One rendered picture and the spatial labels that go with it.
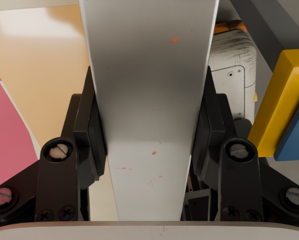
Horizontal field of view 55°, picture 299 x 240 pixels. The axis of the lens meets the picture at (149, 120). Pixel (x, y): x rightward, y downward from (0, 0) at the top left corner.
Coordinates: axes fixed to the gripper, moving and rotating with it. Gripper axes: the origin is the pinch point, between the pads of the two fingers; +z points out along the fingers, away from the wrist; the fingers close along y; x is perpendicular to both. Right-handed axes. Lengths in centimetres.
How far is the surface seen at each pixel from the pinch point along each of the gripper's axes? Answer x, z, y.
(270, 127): -12.9, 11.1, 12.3
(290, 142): -13.3, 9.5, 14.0
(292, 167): -173, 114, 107
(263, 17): -9.8, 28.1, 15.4
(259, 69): -80, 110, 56
